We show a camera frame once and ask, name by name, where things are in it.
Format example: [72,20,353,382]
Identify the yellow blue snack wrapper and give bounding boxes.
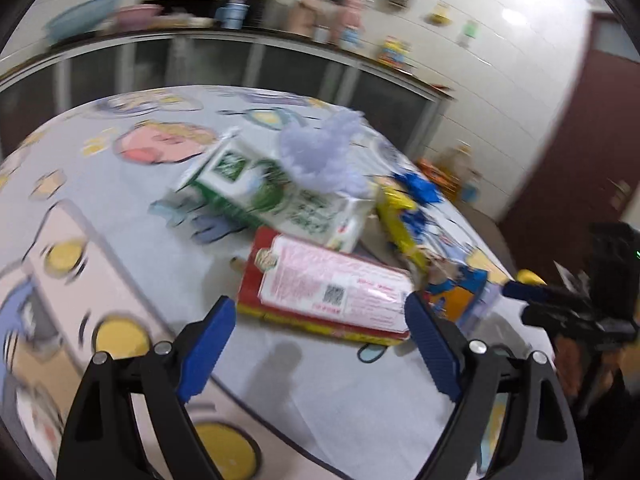
[375,172,508,335]

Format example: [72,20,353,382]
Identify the lavender plastic bag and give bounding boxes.
[278,108,371,198]

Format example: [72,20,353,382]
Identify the red pink snack package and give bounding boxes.
[236,226,413,346]

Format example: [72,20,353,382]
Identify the green white milk carton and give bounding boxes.
[175,127,373,252]

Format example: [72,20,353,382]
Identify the kitchen counter cabinet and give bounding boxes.
[1,29,453,158]

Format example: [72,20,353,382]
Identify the dark red door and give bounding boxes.
[499,13,639,283]

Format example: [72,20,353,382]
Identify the cooking oil jug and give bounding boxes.
[436,142,473,195]

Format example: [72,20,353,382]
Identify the cartoon printed tablecloth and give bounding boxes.
[0,84,557,480]

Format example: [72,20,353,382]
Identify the yellow detergent bottles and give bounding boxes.
[376,36,412,73]

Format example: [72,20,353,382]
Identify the pink thermos right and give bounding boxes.
[330,0,363,51]

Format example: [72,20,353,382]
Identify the pink thermos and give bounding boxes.
[330,0,363,51]
[286,0,326,39]

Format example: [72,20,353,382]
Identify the pink thermos left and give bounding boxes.
[286,0,326,39]

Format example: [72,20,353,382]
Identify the blue lidded mug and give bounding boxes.
[215,0,248,30]

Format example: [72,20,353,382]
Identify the blue plastic basin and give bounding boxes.
[44,0,122,44]

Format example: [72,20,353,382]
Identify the pink plastic basin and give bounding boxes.
[114,3,163,30]

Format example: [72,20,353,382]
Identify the green wall brush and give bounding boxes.
[457,20,478,49]

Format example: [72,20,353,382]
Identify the yellow wall hook holder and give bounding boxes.
[425,2,451,27]

